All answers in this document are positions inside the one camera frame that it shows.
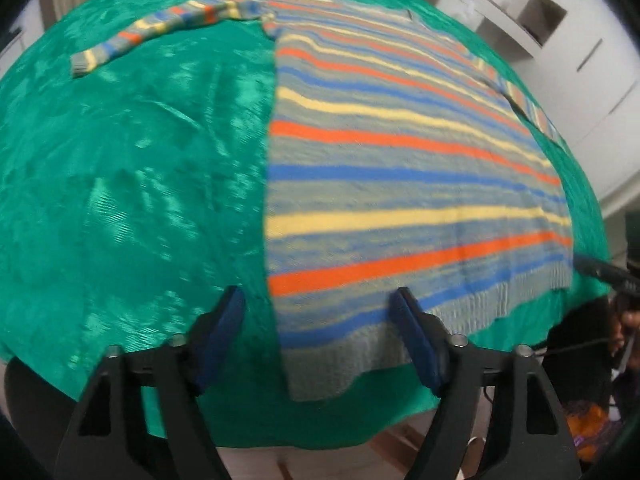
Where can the white built-in cabinet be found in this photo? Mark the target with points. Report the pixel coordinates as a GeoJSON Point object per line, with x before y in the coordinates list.
{"type": "Point", "coordinates": [550, 25]}

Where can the striped knit sweater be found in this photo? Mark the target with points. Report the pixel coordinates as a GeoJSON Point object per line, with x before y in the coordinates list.
{"type": "Point", "coordinates": [400, 185]}

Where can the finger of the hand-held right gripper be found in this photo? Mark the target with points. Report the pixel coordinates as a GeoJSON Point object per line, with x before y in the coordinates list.
{"type": "Point", "coordinates": [605, 272]}

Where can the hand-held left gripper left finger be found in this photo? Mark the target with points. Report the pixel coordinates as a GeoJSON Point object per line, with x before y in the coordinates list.
{"type": "Point", "coordinates": [220, 340]}

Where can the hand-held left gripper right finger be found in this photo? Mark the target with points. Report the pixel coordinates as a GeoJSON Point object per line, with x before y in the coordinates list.
{"type": "Point", "coordinates": [415, 340]}

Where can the green patterned bedspread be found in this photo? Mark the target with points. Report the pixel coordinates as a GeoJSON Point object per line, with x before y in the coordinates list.
{"type": "Point", "coordinates": [125, 185]}

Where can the orange patterned bag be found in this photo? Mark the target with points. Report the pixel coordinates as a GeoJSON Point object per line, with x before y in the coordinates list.
{"type": "Point", "coordinates": [590, 427]}

